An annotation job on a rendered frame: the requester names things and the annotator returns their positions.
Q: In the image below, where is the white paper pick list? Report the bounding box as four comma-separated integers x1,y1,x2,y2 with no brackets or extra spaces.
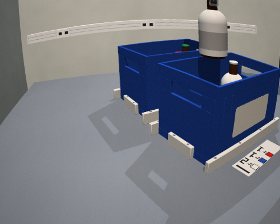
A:
232,140,280,177

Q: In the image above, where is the blue plastic crate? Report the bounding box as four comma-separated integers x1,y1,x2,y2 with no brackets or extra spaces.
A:
157,52,279,165
118,39,202,115

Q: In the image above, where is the green bottle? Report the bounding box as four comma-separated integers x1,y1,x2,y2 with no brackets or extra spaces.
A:
182,44,189,52

